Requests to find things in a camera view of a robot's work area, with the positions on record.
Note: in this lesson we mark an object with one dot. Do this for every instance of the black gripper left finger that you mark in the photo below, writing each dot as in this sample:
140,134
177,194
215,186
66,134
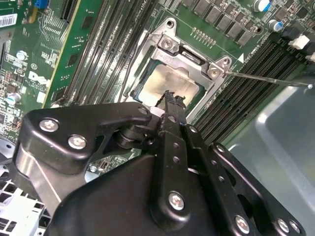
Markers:
73,123

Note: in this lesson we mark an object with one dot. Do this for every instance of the silver square CPU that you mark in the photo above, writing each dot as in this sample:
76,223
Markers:
169,78

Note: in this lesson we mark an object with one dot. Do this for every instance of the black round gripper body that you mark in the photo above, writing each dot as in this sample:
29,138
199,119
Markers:
110,204

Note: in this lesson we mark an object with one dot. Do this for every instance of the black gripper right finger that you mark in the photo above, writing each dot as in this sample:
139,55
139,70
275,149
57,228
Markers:
221,177

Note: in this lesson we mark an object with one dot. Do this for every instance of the metal socket cover frame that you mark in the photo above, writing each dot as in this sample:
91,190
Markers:
169,61

